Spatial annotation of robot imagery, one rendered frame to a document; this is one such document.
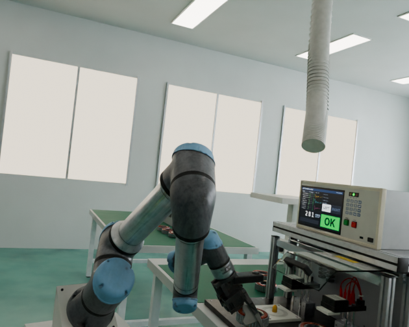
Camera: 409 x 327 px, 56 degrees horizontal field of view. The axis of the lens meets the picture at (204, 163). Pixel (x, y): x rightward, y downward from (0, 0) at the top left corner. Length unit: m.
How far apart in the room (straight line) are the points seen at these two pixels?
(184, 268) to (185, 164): 0.29
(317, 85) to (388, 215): 1.68
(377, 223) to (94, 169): 4.83
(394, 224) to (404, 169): 7.69
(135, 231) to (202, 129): 5.18
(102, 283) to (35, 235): 4.75
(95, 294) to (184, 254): 0.30
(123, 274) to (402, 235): 0.95
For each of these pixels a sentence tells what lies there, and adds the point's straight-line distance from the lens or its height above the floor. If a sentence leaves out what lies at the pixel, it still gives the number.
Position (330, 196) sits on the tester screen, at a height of 1.27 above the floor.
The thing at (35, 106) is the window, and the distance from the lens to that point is 5.80.
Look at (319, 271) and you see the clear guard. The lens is 1.26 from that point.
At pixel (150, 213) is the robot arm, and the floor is 1.18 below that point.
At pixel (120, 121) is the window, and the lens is 5.89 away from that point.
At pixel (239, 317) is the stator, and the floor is 0.84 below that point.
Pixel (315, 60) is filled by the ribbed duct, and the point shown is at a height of 2.22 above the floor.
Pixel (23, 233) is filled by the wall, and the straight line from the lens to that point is 5.87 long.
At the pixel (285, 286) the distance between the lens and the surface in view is 1.67.
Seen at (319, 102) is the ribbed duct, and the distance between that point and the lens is 2.89.
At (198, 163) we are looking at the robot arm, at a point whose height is 1.33.
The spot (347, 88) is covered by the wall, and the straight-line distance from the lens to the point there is 8.06.
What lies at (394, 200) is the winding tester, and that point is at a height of 1.28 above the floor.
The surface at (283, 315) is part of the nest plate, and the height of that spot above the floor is 0.78.
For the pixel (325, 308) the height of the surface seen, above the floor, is 0.88.
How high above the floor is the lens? 1.32
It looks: 1 degrees up
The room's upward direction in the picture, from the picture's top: 6 degrees clockwise
